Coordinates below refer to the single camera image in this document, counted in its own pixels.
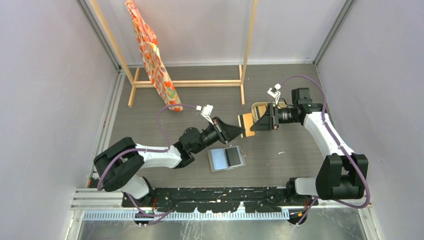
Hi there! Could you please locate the floral fabric bag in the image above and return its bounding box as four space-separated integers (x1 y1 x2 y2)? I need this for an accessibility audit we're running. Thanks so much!
125 0 183 112

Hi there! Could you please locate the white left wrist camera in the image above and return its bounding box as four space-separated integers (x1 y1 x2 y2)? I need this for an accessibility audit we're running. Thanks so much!
195 104 214 124

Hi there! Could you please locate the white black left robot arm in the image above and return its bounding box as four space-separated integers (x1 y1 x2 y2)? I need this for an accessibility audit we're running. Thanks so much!
93 117 245 207

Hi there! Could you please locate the grey card holder wallet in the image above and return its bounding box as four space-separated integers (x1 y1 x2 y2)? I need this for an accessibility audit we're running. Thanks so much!
207 145 246 173

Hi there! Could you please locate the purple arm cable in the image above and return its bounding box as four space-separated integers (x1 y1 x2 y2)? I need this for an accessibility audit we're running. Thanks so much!
277 74 371 226
96 103 203 227

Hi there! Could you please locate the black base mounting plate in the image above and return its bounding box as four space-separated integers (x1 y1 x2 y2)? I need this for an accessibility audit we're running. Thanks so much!
134 186 313 214

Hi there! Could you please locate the aluminium front rail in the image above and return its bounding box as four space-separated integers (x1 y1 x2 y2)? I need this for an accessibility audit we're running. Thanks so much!
70 185 372 211

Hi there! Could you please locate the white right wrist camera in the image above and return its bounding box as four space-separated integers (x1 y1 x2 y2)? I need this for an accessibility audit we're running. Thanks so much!
267 83 281 102

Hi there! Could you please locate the cream oval tray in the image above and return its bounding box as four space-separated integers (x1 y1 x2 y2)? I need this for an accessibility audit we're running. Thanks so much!
251 102 292 123

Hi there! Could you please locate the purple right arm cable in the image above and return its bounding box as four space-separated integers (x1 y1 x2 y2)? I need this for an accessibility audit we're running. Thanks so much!
277 74 371 226

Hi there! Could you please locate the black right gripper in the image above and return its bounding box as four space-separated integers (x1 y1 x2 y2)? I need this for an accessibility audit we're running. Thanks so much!
250 102 299 132

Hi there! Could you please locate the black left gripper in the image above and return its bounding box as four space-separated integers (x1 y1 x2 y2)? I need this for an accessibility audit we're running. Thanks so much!
192 116 245 155

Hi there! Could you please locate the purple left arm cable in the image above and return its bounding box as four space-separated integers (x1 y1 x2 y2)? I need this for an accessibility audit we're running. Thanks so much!
96 103 203 227

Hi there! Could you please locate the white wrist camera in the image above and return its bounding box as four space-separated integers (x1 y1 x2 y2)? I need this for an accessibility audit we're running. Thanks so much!
195 104 214 124
267 83 281 102

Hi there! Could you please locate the gold card black stripe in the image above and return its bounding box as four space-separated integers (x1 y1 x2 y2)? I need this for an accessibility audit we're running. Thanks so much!
237 112 255 138

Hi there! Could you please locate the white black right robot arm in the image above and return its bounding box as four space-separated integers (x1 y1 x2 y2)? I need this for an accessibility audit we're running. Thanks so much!
250 88 369 205

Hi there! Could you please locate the wooden rack frame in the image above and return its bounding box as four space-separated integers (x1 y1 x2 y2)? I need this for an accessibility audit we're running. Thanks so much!
88 0 258 108

